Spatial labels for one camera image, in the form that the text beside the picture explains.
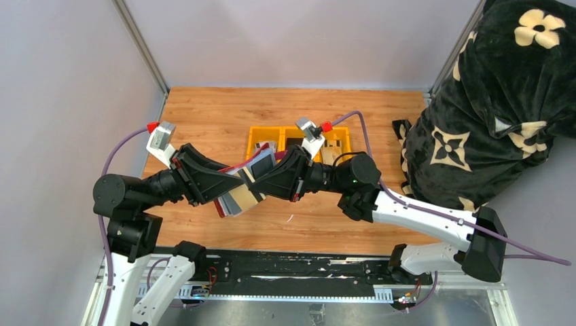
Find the white cards stack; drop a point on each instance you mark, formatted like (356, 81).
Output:
(262, 146)

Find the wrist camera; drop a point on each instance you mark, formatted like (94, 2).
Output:
(314, 138)
(159, 142)

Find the tan cards stack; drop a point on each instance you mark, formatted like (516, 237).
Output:
(331, 149)

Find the red leather card holder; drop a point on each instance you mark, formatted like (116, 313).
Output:
(258, 165)

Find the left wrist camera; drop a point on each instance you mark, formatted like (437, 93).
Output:
(159, 142)

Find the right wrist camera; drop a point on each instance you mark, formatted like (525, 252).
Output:
(314, 138)

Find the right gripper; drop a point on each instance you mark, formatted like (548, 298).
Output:
(289, 180)

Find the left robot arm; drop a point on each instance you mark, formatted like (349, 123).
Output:
(132, 233)

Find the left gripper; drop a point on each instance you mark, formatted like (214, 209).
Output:
(197, 172)

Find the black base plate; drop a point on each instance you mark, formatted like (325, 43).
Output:
(291, 274)

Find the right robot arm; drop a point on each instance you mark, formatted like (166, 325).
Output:
(473, 242)

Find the black floral blanket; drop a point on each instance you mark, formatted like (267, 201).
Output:
(510, 94)

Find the gold striped card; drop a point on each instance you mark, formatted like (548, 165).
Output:
(242, 198)

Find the aluminium frame rail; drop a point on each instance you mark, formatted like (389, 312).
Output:
(453, 298)

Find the black cards stack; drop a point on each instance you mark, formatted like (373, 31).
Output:
(290, 141)

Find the left yellow bin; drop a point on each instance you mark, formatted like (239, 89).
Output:
(259, 134)

